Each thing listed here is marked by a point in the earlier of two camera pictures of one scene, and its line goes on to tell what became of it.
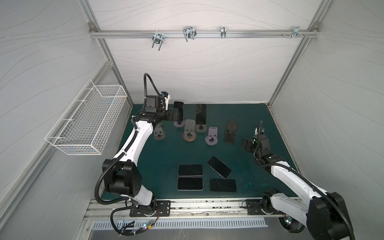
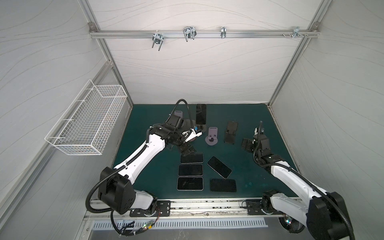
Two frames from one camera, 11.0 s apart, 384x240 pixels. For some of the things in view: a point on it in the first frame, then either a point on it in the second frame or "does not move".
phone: x=180 y=105 -> x=194 y=157
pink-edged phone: x=190 y=170 does not move
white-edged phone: x=190 y=183 does not move
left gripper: x=175 y=114 -> x=184 y=151
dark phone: x=201 y=114 does not move
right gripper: x=250 y=144 does not move
